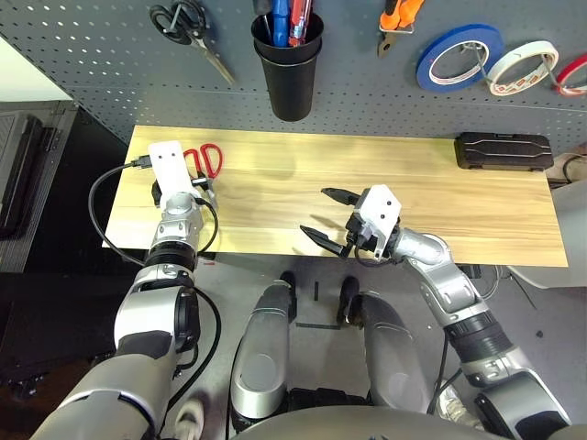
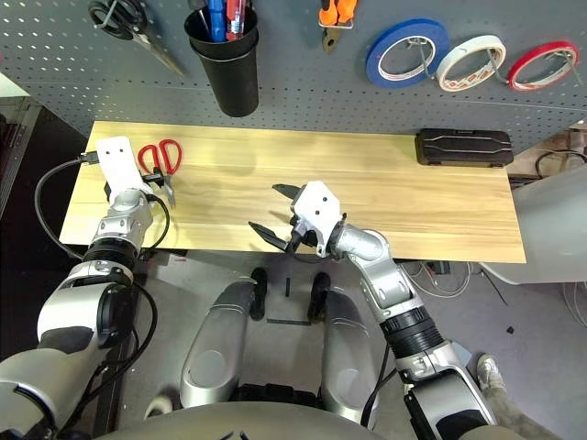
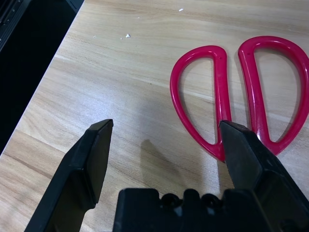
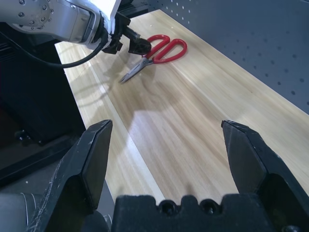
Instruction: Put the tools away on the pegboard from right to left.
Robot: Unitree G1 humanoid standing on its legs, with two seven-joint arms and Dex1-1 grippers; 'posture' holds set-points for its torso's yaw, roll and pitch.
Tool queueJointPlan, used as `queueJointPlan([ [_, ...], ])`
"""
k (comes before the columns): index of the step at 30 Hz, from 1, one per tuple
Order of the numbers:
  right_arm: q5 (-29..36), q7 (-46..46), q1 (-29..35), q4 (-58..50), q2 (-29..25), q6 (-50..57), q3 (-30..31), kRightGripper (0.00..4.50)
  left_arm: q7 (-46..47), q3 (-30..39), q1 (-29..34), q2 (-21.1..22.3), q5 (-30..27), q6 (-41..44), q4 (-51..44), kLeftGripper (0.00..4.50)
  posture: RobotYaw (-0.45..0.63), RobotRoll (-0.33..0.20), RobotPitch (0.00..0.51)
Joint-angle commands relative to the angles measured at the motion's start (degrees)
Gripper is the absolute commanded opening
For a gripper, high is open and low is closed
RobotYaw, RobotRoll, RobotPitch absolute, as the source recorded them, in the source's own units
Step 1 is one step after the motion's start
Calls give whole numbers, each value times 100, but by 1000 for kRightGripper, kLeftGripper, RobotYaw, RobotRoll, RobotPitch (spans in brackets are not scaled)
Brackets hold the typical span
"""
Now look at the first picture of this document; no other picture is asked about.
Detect clear red-striped screwdriver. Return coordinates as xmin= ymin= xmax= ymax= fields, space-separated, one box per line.
xmin=287 ymin=0 xmax=305 ymax=47

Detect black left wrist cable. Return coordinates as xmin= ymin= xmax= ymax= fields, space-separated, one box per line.
xmin=88 ymin=157 xmax=220 ymax=268

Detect silver robot leg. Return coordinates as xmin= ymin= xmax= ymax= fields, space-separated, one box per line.
xmin=228 ymin=269 xmax=299 ymax=435
xmin=337 ymin=274 xmax=430 ymax=413

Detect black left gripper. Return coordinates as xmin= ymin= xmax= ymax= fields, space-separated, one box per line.
xmin=150 ymin=175 xmax=216 ymax=208

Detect white tape roll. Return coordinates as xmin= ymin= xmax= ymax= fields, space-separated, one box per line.
xmin=485 ymin=40 xmax=560 ymax=97

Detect silver blue-tape peg hook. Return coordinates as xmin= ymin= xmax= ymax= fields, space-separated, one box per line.
xmin=458 ymin=40 xmax=490 ymax=86

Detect white floor cables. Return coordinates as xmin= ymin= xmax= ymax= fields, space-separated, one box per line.
xmin=476 ymin=263 xmax=505 ymax=302

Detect blue tape roll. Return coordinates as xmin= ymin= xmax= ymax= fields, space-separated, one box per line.
xmin=415 ymin=23 xmax=505 ymax=95

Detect orange black pliers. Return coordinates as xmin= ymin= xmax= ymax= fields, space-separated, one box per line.
xmin=377 ymin=0 xmax=426 ymax=59

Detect dark metal cabinet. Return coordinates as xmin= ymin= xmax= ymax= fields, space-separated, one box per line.
xmin=0 ymin=100 xmax=79 ymax=276

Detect white rounded furniture piece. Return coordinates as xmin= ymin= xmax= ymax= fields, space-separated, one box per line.
xmin=506 ymin=181 xmax=587 ymax=290

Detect grey robot torso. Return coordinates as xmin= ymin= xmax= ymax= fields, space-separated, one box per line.
xmin=227 ymin=402 xmax=487 ymax=440

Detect silver right robot leg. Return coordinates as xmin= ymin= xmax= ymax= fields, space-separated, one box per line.
xmin=337 ymin=274 xmax=430 ymax=413

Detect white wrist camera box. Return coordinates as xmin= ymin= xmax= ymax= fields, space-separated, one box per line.
xmin=351 ymin=183 xmax=404 ymax=261
xmin=148 ymin=140 xmax=194 ymax=197

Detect silver scissors peg hook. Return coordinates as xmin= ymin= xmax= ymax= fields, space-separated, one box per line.
xmin=167 ymin=0 xmax=184 ymax=33

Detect red tape roll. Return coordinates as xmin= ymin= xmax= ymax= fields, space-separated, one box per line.
xmin=557 ymin=52 xmax=587 ymax=97

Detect silver left robot leg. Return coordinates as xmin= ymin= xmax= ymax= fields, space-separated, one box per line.
xmin=228 ymin=269 xmax=299 ymax=435

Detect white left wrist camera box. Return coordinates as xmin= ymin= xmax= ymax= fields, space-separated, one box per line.
xmin=148 ymin=140 xmax=194 ymax=197

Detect black plastic tool case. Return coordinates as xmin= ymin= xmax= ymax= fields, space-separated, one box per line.
xmin=453 ymin=131 xmax=555 ymax=173

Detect silver double peg hook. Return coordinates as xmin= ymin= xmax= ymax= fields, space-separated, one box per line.
xmin=534 ymin=52 xmax=565 ymax=91

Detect blue-handled screwdriver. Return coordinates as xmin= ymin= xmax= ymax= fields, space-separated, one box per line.
xmin=271 ymin=0 xmax=291 ymax=47

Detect white cabinet top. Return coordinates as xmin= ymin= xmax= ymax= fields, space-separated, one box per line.
xmin=0 ymin=35 xmax=74 ymax=103

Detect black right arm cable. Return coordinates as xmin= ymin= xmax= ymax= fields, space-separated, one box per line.
xmin=426 ymin=334 xmax=464 ymax=416

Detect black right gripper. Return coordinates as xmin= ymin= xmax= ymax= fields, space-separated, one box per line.
xmin=299 ymin=186 xmax=382 ymax=260

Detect white sneaker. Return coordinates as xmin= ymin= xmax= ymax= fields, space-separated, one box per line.
xmin=175 ymin=397 xmax=206 ymax=440
xmin=437 ymin=382 xmax=479 ymax=432

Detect black cable loop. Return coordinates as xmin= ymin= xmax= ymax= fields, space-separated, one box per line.
xmin=561 ymin=153 xmax=587 ymax=184

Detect red-handled scissors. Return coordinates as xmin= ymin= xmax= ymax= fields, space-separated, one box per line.
xmin=182 ymin=143 xmax=224 ymax=212

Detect black-handled scissors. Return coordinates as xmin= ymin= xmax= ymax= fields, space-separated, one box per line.
xmin=149 ymin=0 xmax=238 ymax=86

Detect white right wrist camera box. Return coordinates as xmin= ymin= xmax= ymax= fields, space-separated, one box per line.
xmin=351 ymin=183 xmax=404 ymax=261

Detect grey metal pegboard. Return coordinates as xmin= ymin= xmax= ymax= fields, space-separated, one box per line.
xmin=0 ymin=0 xmax=587 ymax=148

